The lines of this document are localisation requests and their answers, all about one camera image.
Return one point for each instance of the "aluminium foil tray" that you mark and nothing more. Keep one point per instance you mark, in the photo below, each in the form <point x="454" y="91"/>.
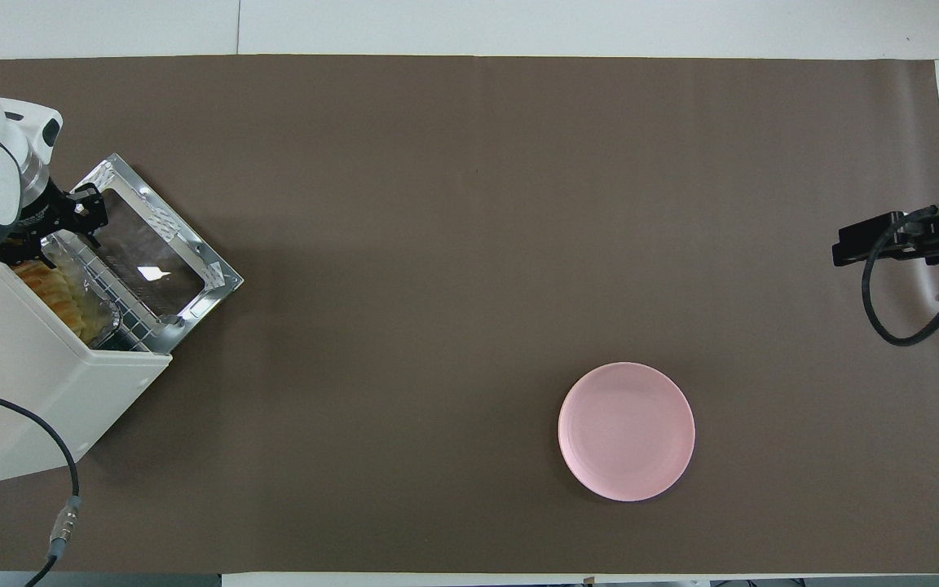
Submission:
<point x="99" y="306"/>

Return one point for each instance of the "brown paper table mat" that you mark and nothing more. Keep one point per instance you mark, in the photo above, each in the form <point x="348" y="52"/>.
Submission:
<point x="404" y="326"/>

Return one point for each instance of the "pink round plate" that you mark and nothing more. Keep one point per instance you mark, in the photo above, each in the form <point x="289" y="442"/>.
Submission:
<point x="626" y="432"/>

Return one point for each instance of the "sliced orange glazed bread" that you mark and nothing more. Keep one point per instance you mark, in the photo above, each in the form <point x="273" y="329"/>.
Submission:
<point x="54" y="297"/>

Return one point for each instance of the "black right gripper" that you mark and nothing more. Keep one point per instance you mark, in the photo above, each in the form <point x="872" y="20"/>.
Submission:
<point x="930" y="232"/>

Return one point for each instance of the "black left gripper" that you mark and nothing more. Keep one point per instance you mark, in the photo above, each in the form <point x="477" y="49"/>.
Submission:
<point x="33" y="220"/>

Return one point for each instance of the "white toaster oven body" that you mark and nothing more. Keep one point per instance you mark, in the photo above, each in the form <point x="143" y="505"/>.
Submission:
<point x="21" y="391"/>

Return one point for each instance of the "glass oven door, metal frame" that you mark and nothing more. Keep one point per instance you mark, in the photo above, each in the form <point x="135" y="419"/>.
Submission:
<point x="152" y="244"/>

